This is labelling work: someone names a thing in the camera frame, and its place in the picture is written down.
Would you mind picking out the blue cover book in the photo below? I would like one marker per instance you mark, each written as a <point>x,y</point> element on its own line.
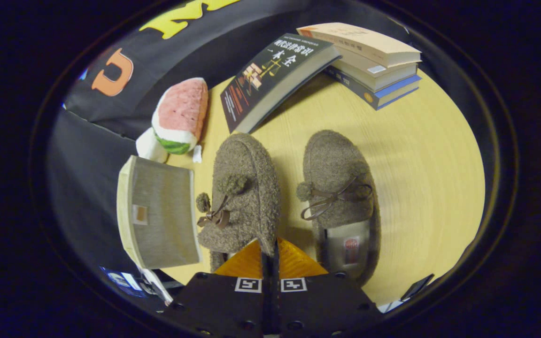
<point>383,94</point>

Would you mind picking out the white printed sheet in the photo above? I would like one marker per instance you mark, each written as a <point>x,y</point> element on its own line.
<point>155,284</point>

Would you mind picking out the black backdrop cloth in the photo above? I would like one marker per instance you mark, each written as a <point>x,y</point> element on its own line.
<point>92,178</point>

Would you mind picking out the white plush toy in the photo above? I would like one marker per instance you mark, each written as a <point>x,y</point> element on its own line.
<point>148,148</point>

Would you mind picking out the black cover book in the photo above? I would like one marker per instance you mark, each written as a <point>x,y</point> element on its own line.
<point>270,75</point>

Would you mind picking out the white object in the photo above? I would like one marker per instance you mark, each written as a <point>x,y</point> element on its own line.
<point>391,307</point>

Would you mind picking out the beige cover book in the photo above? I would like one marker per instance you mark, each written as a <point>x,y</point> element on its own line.
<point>359,40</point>

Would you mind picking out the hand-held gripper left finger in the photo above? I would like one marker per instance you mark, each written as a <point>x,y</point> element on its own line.
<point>223,305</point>

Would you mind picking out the watermelon slice plush toy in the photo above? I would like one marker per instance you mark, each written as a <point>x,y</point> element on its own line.
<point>181,108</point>

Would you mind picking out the brown fuzzy slipper shoe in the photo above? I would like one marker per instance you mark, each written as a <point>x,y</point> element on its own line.
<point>331,159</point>
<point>247,159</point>

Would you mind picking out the black table edge clip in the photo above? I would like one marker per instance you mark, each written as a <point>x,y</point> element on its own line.
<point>418,286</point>

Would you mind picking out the pale book with white label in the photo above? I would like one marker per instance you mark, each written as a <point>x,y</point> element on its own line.
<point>378,70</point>

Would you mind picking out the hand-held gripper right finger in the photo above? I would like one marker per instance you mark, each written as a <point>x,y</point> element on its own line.
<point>322,305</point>

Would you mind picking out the grey fabric storage box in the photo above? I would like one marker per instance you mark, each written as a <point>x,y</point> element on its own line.
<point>162,234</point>

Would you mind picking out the blue printed leaflet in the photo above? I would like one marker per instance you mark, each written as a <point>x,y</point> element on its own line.
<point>120,280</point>

